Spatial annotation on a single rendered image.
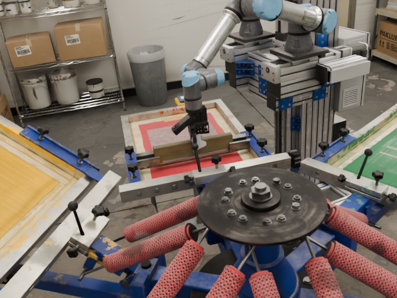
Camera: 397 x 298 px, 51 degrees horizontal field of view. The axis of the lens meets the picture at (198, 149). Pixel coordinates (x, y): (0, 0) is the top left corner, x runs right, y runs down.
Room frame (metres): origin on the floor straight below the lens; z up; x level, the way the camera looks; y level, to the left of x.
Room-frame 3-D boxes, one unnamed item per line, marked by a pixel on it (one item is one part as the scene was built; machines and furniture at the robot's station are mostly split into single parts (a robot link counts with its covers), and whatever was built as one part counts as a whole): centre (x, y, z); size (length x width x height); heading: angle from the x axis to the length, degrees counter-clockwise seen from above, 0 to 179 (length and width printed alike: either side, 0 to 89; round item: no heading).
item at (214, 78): (1.70, -0.07, 1.31); 0.11 x 0.11 x 0.08; 33
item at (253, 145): (1.64, -0.26, 0.98); 0.30 x 0.05 x 0.07; 10
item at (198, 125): (1.63, -0.01, 1.15); 0.09 x 0.08 x 0.12; 100
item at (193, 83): (1.63, 0.00, 1.31); 0.09 x 0.08 x 0.11; 123
